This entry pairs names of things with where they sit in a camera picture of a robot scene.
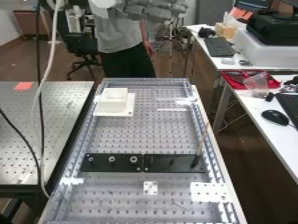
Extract white cable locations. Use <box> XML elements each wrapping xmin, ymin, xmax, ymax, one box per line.
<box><xmin>33</xmin><ymin>0</ymin><xmax>67</xmax><ymax>200</ymax></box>

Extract computer screen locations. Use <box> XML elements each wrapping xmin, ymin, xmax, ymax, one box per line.
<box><xmin>233</xmin><ymin>0</ymin><xmax>274</xmax><ymax>13</ymax></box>

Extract person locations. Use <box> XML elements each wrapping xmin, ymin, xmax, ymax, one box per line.
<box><xmin>91</xmin><ymin>9</ymin><xmax>157</xmax><ymax>80</ymax></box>

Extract black office chair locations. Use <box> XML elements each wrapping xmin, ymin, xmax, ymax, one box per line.
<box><xmin>57</xmin><ymin>30</ymin><xmax>107</xmax><ymax>81</ymax></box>

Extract black keyboard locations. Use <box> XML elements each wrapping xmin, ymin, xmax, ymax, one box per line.
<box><xmin>274</xmin><ymin>92</ymin><xmax>298</xmax><ymax>132</ymax></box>
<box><xmin>202</xmin><ymin>36</ymin><xmax>237</xmax><ymax>58</ymax></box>

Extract small white bracket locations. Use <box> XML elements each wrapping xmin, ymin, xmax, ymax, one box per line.
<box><xmin>142</xmin><ymin>181</ymin><xmax>160</xmax><ymax>196</ymax></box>

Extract red tray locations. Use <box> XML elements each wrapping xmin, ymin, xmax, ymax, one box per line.
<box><xmin>220</xmin><ymin>69</ymin><xmax>282</xmax><ymax>91</ymax></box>

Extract clear box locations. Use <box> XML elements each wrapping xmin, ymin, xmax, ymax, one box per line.
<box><xmin>39</xmin><ymin>77</ymin><xmax>248</xmax><ymax>224</ymax></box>

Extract small white box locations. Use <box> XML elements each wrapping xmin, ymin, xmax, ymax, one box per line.
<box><xmin>92</xmin><ymin>86</ymin><xmax>137</xmax><ymax>118</ymax></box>

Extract clear plastic cup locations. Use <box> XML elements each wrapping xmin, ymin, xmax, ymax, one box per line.
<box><xmin>242</xmin><ymin>71</ymin><xmax>272</xmax><ymax>100</ymax></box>

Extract red tape patch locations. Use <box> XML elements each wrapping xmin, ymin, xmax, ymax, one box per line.
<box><xmin>12</xmin><ymin>81</ymin><xmax>35</xmax><ymax>91</ymax></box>

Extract black headphones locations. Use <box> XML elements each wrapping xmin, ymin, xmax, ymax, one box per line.
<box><xmin>197</xmin><ymin>26</ymin><xmax>218</xmax><ymax>39</ymax></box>

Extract black cable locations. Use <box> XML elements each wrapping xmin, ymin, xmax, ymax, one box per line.
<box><xmin>0</xmin><ymin>109</ymin><xmax>45</xmax><ymax>188</ymax></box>

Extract white mouse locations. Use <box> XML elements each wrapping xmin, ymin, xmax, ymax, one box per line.
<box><xmin>220</xmin><ymin>57</ymin><xmax>238</xmax><ymax>66</ymax></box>

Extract black plate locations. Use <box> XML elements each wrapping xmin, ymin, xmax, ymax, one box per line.
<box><xmin>79</xmin><ymin>152</ymin><xmax>209</xmax><ymax>174</ymax></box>

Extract grey five-finger robot hand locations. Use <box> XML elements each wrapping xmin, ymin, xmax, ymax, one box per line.
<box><xmin>88</xmin><ymin>0</ymin><xmax>190</xmax><ymax>25</ymax></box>

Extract white desk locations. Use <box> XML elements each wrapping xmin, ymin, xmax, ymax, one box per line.
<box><xmin>212</xmin><ymin>74</ymin><xmax>298</xmax><ymax>186</ymax></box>
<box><xmin>185</xmin><ymin>23</ymin><xmax>298</xmax><ymax>134</ymax></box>

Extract black mouse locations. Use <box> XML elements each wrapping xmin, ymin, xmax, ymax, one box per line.
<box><xmin>261</xmin><ymin>109</ymin><xmax>291</xmax><ymax>127</ymax></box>

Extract white plastic tub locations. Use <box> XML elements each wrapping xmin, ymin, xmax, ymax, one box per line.
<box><xmin>232</xmin><ymin>25</ymin><xmax>298</xmax><ymax>69</ymax></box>

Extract thin wooden stick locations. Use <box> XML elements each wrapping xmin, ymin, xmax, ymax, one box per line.
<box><xmin>190</xmin><ymin>131</ymin><xmax>208</xmax><ymax>168</ymax></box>

